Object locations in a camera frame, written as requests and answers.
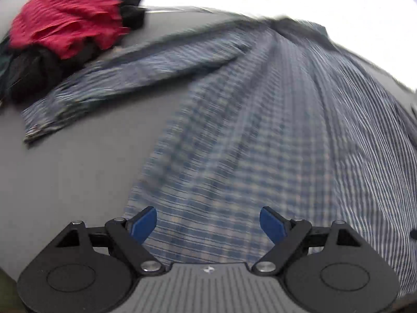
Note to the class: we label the blue plaid shirt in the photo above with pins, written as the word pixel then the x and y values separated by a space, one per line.
pixel 260 130

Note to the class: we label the dark teal garment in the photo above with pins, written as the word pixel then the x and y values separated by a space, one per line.
pixel 5 71

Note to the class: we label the red plaid garment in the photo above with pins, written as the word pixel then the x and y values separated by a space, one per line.
pixel 65 22

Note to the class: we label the black garment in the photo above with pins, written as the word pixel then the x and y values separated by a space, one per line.
pixel 128 1
pixel 35 71

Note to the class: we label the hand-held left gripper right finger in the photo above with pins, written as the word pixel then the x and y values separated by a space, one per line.
pixel 272 225

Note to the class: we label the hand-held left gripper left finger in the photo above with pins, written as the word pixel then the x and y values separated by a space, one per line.
pixel 145 224

